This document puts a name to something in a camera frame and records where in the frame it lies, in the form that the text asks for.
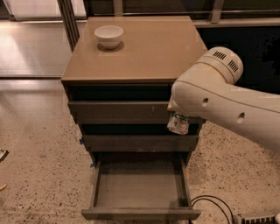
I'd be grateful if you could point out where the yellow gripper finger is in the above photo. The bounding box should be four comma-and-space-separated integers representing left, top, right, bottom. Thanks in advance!
167, 99, 175, 111

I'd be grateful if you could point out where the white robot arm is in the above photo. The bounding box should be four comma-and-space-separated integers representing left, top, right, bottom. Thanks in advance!
167, 46, 280, 151

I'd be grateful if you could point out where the brown drawer cabinet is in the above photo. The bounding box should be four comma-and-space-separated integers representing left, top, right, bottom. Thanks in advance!
61, 16, 207, 161

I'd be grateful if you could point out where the open bottom drawer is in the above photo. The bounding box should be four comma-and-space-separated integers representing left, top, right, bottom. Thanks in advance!
81, 152, 200, 221

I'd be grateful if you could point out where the middle drawer front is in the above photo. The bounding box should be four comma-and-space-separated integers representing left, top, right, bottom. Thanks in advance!
83, 135, 199, 152

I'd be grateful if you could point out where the top drawer front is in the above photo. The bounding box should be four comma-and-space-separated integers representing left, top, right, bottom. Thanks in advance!
68, 101, 170, 125

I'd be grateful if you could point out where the white ceramic bowl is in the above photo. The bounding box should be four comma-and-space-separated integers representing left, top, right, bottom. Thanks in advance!
94, 25, 123, 49

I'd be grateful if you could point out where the grey power strip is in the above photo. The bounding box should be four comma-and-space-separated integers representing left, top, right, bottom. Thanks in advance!
234, 214, 279, 224

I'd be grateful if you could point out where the dark object at left edge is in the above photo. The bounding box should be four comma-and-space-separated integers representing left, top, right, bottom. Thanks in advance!
0, 149, 9, 162

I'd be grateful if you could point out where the yellow object at left edge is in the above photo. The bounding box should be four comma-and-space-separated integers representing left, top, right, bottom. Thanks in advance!
0, 184, 7, 192

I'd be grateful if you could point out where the black floor cable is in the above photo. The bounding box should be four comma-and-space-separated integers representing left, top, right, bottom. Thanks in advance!
190, 194, 235, 224

